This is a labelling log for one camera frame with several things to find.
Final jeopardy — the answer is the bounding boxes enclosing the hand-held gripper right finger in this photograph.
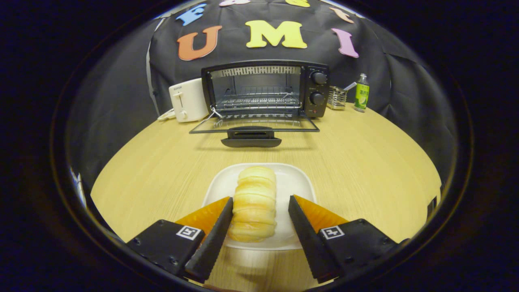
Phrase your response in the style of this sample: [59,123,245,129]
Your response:
[288,195,408,283]

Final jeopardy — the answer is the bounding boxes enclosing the green label bottle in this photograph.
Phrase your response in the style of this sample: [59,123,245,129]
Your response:
[354,73,370,113]

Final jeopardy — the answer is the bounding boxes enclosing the black toaster oven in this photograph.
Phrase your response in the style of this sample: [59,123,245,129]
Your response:
[189,60,330,148]

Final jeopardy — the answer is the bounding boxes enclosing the golden bread roll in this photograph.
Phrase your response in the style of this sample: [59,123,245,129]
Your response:
[228,166,278,243]

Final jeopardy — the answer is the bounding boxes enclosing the white square plate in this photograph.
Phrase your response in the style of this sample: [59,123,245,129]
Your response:
[202,163,317,251]

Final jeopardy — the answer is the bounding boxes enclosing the white pop-up toaster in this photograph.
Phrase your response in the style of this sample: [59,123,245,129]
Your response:
[169,78,210,123]

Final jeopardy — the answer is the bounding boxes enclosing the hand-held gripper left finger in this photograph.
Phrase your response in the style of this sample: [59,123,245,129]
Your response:
[126,197,234,283]

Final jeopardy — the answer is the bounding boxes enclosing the black backdrop cloth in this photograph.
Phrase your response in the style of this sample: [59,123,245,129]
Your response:
[67,0,457,183]

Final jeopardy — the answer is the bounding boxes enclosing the metal wire basket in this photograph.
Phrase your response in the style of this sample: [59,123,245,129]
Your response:
[327,86,347,110]

